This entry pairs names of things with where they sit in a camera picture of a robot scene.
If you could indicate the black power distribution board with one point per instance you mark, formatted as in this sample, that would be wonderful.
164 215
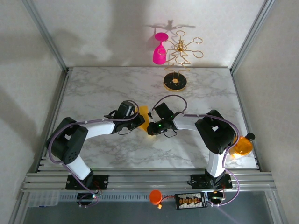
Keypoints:
191 201

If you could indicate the aluminium mounting rail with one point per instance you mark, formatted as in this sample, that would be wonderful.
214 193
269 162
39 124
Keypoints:
149 179

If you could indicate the orange plastic wine glass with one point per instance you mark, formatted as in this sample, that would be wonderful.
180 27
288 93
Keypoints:
243 147

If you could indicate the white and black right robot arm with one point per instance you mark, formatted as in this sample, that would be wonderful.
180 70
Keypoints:
215 135

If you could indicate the aluminium frame post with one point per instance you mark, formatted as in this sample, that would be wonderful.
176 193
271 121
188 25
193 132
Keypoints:
46 35
251 35

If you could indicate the clear plastic organizer box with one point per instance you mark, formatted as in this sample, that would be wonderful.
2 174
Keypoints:
43 198

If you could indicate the small black controller box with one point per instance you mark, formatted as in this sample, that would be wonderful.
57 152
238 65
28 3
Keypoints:
85 197
216 197

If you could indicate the pink plastic wine glass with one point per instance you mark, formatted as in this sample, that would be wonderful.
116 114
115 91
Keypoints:
158 58

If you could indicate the yellow paper sheet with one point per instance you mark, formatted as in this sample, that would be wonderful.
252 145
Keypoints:
144 114

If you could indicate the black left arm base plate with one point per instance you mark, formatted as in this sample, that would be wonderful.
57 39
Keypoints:
100 180

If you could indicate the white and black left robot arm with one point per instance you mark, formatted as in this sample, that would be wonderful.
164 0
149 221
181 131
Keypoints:
67 147

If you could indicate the orange round push button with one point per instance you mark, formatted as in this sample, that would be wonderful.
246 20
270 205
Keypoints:
155 197

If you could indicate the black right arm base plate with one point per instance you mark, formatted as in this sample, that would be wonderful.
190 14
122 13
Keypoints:
198 181

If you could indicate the yellow power connector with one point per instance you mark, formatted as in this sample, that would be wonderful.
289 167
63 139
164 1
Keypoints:
160 207

